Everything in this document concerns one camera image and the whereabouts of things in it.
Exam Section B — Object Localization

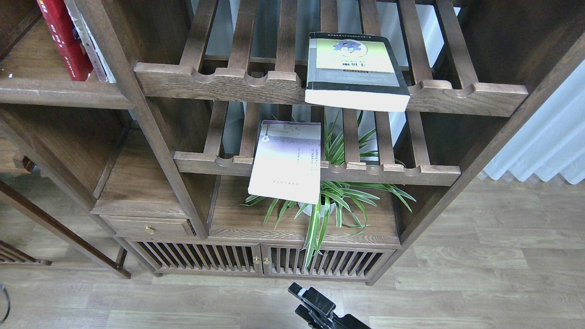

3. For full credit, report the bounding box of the black and yellow book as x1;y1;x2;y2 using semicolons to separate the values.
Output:
305;32;411;112

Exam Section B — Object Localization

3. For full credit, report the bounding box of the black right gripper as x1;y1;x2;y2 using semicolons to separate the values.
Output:
288;282;370;329

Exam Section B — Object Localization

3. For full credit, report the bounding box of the dark wooden bookshelf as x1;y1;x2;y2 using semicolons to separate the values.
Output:
1;0;584;285

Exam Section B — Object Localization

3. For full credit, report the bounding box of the white plant pot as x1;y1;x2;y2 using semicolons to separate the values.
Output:
297;201;336;218

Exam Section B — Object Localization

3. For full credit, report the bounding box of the white curtain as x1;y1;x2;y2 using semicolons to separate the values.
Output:
483;63;585;185

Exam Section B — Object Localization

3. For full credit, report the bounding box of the white upright book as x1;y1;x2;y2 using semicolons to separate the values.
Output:
65;0;116;83

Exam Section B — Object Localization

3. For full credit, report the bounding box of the white lavender book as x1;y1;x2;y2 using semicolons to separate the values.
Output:
247;120;321;204

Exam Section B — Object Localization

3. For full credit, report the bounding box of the red book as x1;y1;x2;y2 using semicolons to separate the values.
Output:
37;0;93;81

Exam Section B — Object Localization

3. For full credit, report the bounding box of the green spider plant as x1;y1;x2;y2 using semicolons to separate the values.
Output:
239;111;416;269

